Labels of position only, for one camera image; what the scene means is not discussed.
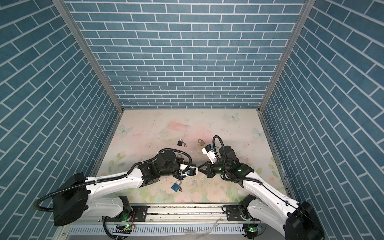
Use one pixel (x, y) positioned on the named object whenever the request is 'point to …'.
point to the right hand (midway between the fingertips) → (196, 168)
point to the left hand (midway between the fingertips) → (195, 165)
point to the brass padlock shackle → (201, 143)
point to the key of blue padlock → (180, 189)
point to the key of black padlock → (184, 144)
